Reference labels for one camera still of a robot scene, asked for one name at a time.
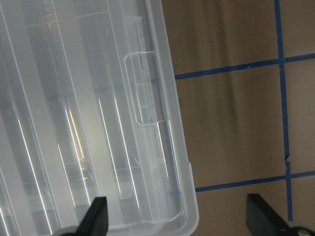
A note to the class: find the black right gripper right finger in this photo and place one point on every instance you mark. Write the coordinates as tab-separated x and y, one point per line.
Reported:
262	220

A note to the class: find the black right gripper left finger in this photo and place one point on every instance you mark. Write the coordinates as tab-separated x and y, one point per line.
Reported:
95	221

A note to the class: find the clear plastic box lid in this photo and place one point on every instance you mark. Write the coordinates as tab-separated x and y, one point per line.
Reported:
88	109

